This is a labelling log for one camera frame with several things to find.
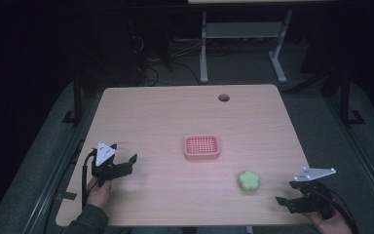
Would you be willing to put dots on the person's right hand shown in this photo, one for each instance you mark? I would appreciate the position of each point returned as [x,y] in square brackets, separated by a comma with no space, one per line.
[331,225]

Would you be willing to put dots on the green flower-shaped soap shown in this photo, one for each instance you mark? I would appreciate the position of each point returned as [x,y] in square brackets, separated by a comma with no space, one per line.
[249,180]

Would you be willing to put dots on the person's left hand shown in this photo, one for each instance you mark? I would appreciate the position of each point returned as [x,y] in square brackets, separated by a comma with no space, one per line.
[99,193]

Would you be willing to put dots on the pink slotted soap dish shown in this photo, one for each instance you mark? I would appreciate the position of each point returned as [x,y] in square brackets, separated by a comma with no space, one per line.
[202,147]

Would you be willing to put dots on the black metal stand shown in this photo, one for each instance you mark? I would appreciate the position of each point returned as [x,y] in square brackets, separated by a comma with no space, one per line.
[77,100]
[345,97]

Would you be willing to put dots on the white metal desk frame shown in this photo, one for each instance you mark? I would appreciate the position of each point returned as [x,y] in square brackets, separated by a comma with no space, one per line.
[245,30]

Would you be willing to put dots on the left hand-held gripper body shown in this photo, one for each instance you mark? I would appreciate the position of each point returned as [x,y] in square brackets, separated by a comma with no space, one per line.
[104,155]

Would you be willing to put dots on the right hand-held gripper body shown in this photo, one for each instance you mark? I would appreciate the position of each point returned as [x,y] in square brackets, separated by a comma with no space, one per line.
[311,195]

